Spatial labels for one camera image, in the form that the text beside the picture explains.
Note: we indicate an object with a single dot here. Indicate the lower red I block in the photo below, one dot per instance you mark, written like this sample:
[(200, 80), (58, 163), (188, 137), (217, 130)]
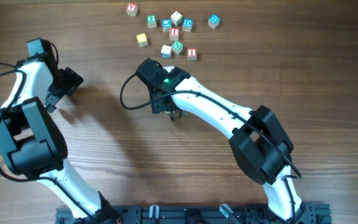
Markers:
[(191, 54)]

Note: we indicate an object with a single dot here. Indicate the blue L letter block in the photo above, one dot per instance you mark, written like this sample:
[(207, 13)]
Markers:
[(166, 25)]

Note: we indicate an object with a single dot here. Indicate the blue D letter block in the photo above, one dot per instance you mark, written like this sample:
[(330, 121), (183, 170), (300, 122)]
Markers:
[(187, 25)]

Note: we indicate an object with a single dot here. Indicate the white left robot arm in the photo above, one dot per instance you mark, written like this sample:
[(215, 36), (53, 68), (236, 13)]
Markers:
[(32, 148)]

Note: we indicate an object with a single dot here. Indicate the upper red I block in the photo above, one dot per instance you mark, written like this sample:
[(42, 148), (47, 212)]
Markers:
[(174, 34)]

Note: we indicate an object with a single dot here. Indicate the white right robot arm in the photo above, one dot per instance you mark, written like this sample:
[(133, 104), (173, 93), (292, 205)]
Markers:
[(260, 145)]

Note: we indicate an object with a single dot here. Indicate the green Z letter block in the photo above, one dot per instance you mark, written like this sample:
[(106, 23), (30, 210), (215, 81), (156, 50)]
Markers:
[(151, 21)]

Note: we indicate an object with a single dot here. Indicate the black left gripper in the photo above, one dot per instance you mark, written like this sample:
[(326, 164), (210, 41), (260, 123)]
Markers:
[(73, 79)]

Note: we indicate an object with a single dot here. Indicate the yellow top block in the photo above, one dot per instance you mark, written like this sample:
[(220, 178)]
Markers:
[(142, 40)]

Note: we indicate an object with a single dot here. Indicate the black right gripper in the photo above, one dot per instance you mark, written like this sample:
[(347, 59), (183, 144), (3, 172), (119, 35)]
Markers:
[(157, 109)]

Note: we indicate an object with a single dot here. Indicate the white block blue side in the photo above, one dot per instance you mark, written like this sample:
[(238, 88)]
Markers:
[(166, 51)]

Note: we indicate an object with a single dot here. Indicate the green N letter block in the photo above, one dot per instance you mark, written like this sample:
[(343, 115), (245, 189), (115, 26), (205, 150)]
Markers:
[(177, 47)]

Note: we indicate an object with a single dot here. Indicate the plain top green-side block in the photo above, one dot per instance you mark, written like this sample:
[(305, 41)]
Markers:
[(176, 18)]

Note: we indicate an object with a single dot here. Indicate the blue lone letter block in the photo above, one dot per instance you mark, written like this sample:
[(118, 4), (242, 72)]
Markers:
[(214, 21)]

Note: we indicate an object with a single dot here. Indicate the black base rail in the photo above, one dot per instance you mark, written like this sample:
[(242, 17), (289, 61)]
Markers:
[(309, 213)]

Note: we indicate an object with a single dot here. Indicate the red Y letter block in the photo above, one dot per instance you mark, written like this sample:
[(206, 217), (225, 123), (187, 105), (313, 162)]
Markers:
[(132, 9)]

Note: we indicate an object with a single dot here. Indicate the red i block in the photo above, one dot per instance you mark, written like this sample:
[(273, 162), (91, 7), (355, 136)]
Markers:
[(174, 34), (191, 54)]

